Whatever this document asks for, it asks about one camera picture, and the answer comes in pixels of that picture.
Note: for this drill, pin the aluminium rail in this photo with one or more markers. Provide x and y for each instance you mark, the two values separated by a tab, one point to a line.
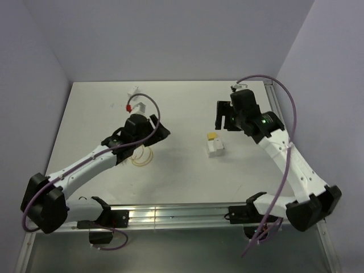
270	90
170	216

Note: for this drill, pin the yellow dual USB charger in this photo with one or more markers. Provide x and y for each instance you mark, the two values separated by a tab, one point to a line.
211	136

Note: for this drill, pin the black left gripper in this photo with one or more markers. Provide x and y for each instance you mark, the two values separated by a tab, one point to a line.
162	134

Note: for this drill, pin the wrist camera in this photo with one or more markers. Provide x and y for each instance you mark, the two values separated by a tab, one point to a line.
238	87
139	108

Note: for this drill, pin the aluminium front rail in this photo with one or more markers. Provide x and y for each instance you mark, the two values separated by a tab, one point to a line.
170	216

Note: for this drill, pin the white usb charger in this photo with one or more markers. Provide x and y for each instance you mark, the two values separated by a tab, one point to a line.
134	90
218	144

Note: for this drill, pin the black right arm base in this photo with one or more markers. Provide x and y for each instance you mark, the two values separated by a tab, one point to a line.
243	214

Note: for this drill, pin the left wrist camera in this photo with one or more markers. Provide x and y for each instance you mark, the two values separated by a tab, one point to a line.
139	108

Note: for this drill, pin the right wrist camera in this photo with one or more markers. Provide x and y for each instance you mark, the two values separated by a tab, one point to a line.
238	87

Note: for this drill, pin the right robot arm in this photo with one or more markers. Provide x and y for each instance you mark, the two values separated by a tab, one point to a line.
313	199

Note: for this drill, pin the aluminium right rail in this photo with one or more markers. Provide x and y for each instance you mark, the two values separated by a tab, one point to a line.
270	90

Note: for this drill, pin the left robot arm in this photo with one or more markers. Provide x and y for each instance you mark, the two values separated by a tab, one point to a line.
65	182

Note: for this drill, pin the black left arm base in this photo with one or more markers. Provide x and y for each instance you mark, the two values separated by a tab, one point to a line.
119	217

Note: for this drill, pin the white cube socket adapter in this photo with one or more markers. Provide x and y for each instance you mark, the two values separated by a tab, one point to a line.
211	151

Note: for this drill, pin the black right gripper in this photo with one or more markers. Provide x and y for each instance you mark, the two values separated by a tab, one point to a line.
224	108

